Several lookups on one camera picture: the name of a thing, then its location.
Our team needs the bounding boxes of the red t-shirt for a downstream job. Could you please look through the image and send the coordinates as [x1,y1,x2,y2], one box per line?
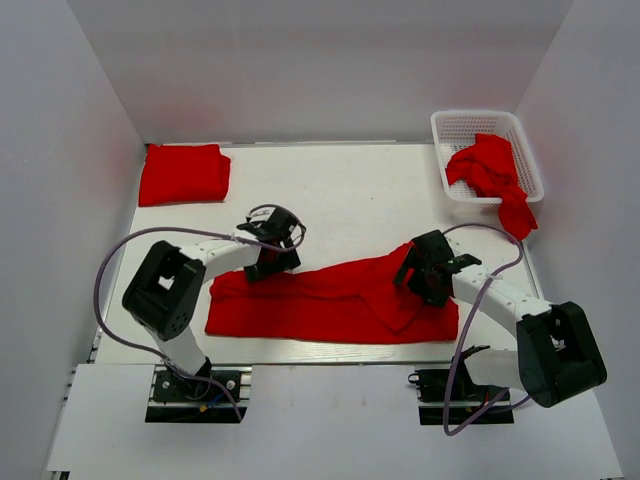
[445,133,538,241]
[204,244,459,345]
[138,144,231,207]

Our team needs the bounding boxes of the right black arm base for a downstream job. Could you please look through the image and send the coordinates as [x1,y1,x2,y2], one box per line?
[407,368,514,427]

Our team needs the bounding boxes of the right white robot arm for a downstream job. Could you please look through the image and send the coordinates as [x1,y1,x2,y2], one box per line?
[394,230,608,408]

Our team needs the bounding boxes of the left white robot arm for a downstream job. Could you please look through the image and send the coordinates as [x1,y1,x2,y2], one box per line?
[122,204,307,399]

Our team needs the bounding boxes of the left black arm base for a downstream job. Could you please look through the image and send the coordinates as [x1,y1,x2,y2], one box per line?
[145,366,252,424]

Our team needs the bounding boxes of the crumpled red t-shirt in basket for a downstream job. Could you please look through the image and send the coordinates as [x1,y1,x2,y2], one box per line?
[445,133,538,241]

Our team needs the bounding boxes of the white plastic basket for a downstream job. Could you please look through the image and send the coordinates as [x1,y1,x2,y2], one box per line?
[431,110,544,215]

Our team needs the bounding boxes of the white front panel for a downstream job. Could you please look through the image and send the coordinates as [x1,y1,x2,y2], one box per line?
[48,364,622,479]

